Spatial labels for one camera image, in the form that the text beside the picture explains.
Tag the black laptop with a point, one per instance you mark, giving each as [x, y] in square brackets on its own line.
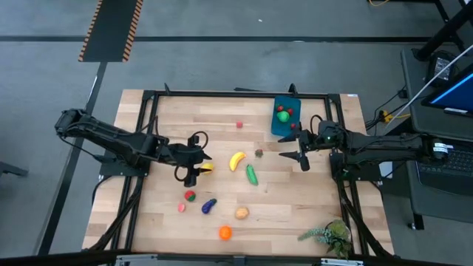
[458, 166]

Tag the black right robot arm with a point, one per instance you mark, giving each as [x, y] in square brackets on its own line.
[388, 146]

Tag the black power adapter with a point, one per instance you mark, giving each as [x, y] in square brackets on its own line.
[439, 68]

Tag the red toy strawberry green leaves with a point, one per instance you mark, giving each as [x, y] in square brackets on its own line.
[280, 108]

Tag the grey furniture leg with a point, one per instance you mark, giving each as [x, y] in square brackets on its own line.
[11, 169]

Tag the tan toy potato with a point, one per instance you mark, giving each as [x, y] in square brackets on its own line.
[242, 213]

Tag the orange toy orange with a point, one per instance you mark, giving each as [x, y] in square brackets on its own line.
[225, 232]

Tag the yellow toy banana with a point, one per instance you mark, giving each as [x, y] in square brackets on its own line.
[236, 160]

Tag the artificial green plant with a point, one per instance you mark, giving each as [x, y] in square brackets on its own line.
[334, 236]

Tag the white paper sheet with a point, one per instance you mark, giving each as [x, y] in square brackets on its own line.
[386, 171]

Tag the monitor with blue screen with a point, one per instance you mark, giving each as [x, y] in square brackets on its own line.
[458, 94]

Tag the yellow power plug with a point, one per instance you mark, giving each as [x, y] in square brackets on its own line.
[387, 117]

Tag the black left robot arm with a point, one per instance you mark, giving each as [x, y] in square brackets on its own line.
[111, 138]

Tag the black orange striped floor mat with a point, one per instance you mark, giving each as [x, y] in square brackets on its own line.
[111, 29]

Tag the black horizontal beam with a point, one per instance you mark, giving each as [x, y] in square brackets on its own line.
[55, 258]

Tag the green toy bell pepper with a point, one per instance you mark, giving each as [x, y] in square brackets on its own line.
[283, 116]

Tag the red green toy watermelon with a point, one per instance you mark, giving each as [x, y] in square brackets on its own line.
[190, 196]

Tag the black metal table frame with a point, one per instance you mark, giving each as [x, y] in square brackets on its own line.
[240, 94]

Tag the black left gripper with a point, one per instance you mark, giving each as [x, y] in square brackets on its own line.
[184, 155]

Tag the black stand legs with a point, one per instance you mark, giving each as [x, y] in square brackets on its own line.
[443, 33]

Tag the dark red green toy fruit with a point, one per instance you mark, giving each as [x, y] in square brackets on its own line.
[258, 153]

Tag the purple toy eggplant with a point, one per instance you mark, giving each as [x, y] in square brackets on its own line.
[207, 207]

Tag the teal plastic tupperware container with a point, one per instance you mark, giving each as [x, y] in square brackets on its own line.
[277, 129]

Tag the yellow toy lemon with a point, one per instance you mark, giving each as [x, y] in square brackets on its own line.
[208, 165]

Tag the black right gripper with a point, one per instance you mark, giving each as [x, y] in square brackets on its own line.
[306, 144]

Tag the silver metal bracket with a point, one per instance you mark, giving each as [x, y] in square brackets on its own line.
[341, 262]
[136, 260]

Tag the pink toy peach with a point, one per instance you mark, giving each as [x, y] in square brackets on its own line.
[181, 207]

